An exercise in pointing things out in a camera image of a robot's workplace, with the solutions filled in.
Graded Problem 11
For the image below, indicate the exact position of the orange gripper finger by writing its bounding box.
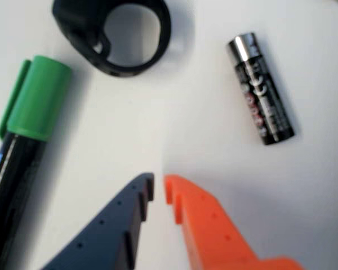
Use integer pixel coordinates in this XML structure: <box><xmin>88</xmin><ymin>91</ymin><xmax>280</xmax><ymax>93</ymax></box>
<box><xmin>163</xmin><ymin>174</ymin><xmax>305</xmax><ymax>270</ymax></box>

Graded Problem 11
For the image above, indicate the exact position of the grey-blue gripper finger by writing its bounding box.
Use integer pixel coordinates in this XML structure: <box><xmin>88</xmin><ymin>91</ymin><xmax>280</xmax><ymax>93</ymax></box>
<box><xmin>41</xmin><ymin>172</ymin><xmax>155</xmax><ymax>270</ymax></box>

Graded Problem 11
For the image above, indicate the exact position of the black ring-shaped strap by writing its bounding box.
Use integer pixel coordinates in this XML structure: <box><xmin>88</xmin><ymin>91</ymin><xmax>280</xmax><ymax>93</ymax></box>
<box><xmin>52</xmin><ymin>0</ymin><xmax>172</xmax><ymax>77</ymax></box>

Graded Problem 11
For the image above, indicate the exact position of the black AA battery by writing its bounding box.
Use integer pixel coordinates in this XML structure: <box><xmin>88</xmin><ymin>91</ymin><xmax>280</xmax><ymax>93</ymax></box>
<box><xmin>228</xmin><ymin>32</ymin><xmax>296</xmax><ymax>146</ymax></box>

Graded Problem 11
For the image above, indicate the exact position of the black marker with green cap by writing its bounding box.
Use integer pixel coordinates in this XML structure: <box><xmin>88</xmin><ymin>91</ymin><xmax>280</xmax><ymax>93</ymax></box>
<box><xmin>0</xmin><ymin>55</ymin><xmax>73</xmax><ymax>245</ymax></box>

